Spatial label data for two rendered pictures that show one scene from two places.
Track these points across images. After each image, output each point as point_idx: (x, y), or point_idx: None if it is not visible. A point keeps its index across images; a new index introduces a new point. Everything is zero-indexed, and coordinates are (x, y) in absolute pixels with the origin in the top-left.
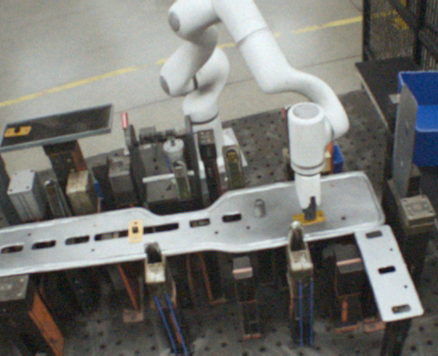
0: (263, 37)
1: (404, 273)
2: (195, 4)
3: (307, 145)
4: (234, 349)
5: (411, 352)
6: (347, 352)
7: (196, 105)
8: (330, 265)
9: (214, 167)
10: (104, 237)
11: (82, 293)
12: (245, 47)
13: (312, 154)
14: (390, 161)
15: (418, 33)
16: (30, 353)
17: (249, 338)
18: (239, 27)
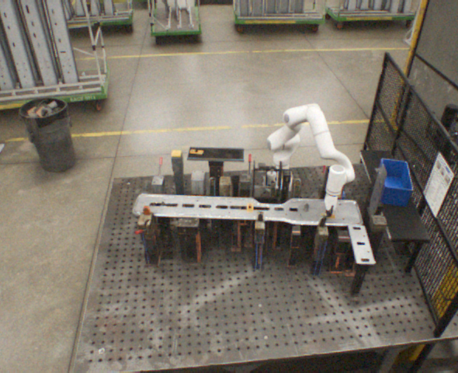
0: (326, 134)
1: (369, 246)
2: (297, 113)
3: (335, 183)
4: (282, 271)
5: (366, 288)
6: (335, 282)
7: (280, 157)
8: (331, 243)
9: (287, 186)
10: (234, 208)
11: (216, 233)
12: (317, 137)
13: (336, 186)
14: (369, 199)
15: (396, 141)
16: (185, 256)
17: (289, 267)
18: (317, 128)
